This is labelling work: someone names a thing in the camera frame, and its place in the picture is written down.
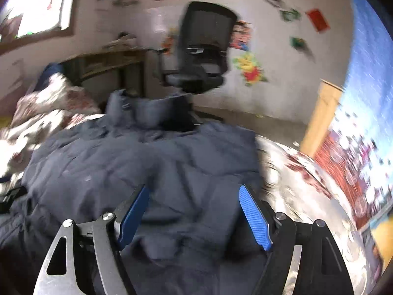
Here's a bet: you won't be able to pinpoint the green hanging wall pouch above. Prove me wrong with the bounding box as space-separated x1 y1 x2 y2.
290 37 315 59

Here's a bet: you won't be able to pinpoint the wooden desk with shelves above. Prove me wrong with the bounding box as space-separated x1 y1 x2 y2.
63 49 148 96

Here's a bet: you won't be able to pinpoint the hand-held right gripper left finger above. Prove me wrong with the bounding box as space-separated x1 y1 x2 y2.
32 184 151 295

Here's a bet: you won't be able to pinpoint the black mesh office chair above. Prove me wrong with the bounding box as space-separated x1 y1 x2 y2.
154 1 238 94

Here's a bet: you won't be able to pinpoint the yellow bear poster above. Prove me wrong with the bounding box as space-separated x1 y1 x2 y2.
232 52 267 87

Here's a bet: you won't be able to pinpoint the light wooden post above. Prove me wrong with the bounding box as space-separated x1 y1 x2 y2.
299 79 344 157

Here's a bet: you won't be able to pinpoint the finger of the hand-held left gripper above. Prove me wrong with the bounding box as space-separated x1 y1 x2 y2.
0 186 28 213

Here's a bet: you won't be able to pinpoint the dark blue cloth bundle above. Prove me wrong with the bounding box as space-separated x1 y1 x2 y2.
40 62 66 83

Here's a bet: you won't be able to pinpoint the clutter on desk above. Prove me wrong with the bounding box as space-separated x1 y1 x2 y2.
103 32 137 50

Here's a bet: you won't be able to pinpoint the red paper wall sheet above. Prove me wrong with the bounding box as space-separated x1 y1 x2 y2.
305 8 330 33

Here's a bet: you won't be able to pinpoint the blue printed curtain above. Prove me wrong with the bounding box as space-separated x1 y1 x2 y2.
313 0 393 271

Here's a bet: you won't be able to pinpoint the anime character poster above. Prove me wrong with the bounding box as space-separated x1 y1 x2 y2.
230 21 252 51

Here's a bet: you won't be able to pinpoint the navy padded jacket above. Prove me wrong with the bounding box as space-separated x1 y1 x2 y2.
0 89 267 295

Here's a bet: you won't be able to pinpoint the floral satin bedspread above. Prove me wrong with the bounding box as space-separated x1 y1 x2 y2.
0 74 381 295

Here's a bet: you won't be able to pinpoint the brown framed window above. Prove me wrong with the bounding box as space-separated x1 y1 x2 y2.
0 0 77 56

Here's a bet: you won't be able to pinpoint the green wall pictures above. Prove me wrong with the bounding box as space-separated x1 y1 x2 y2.
279 8 300 22

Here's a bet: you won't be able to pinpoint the orange cartoon wall sticker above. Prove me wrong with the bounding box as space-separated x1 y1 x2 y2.
161 34 177 56

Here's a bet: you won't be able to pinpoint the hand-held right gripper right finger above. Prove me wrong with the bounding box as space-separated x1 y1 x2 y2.
239 185 353 295

